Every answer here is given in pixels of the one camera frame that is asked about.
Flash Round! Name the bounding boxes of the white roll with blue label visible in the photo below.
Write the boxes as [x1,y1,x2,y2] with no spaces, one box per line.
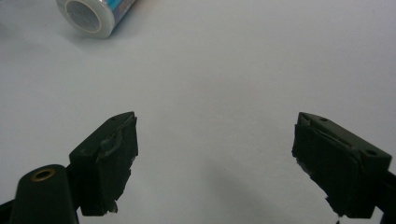
[55,0,138,40]

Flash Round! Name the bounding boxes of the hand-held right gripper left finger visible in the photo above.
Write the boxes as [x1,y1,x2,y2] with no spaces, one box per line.
[68,111,139,217]

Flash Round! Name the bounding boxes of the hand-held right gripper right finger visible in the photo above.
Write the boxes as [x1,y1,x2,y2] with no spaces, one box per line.
[291,111,393,219]

